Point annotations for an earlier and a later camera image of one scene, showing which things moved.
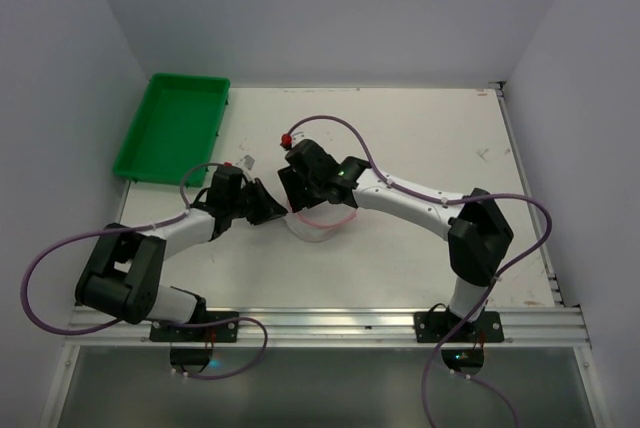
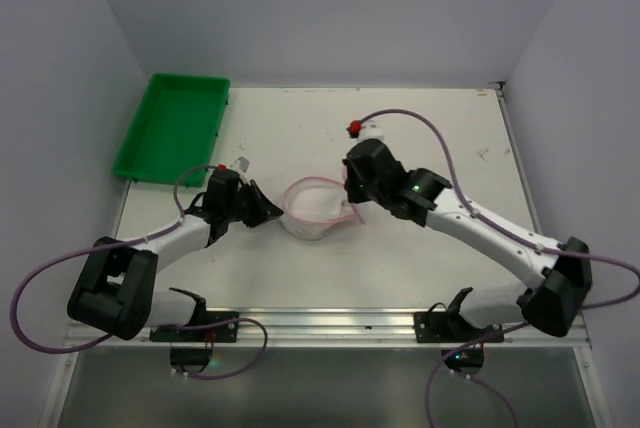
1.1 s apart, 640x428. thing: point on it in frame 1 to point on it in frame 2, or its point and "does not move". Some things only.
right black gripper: x=298 y=187 to x=355 y=182
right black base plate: x=436 y=326 does not move
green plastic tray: x=173 y=129 does not move
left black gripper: x=249 y=200 does not move
